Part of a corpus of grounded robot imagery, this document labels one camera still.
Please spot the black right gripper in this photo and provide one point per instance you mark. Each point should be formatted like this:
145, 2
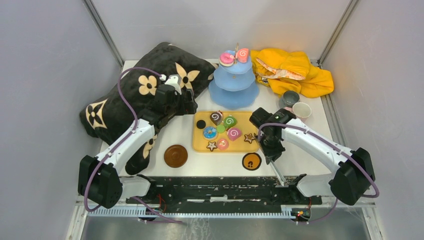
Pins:
271, 154

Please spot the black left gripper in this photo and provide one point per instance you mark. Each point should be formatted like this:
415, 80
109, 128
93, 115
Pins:
188, 107

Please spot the black sandwich cookie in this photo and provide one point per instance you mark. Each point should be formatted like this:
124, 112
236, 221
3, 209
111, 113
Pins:
201, 124

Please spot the star cookie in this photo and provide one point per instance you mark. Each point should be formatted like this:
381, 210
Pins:
250, 138
212, 146

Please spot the chocolate swirl roll cake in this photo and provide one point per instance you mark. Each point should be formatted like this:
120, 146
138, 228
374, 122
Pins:
216, 117

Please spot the metal serving tongs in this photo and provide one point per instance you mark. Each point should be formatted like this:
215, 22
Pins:
276, 172

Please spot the pink frosted donut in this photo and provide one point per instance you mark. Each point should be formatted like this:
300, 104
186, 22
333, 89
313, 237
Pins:
226, 59

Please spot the salmon swirl cake slice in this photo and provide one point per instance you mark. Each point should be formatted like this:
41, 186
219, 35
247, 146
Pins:
242, 55

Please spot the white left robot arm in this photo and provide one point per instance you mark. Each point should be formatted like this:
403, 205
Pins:
98, 177

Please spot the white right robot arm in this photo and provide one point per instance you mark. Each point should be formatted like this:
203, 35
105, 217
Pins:
351, 175

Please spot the yellow black round coaster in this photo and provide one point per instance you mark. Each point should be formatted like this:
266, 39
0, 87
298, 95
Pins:
251, 161

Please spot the blue frosted donut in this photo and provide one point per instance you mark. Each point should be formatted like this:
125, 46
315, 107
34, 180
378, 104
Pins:
210, 133

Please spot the yellow serving tray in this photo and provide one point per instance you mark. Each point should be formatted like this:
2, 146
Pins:
199, 143

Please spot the green macaron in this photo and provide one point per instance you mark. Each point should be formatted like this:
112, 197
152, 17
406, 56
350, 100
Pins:
220, 128

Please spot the pink swirl roll cake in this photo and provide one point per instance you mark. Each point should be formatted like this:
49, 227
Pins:
233, 133

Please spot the green swirl roll cake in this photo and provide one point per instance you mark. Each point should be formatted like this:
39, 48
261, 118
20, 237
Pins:
229, 122

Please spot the pink mug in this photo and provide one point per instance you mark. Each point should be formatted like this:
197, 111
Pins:
301, 110

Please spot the blue three-tier cake stand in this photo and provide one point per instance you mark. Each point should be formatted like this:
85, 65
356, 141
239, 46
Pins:
234, 87

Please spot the pink round candy cake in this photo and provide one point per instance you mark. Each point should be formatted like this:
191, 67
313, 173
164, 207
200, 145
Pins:
223, 144

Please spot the grey mug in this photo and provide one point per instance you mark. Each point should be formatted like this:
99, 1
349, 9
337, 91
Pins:
288, 99

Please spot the brown round coaster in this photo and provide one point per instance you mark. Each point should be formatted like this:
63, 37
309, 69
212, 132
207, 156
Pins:
175, 156

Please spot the yellow garment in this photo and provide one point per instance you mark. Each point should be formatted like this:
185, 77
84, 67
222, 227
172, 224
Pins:
284, 71

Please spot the black floral plush pillow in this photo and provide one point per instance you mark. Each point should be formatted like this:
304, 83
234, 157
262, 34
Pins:
111, 115

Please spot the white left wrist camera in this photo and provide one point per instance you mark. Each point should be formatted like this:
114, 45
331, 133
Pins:
174, 80

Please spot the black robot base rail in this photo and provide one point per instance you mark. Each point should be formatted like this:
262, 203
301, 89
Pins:
224, 195

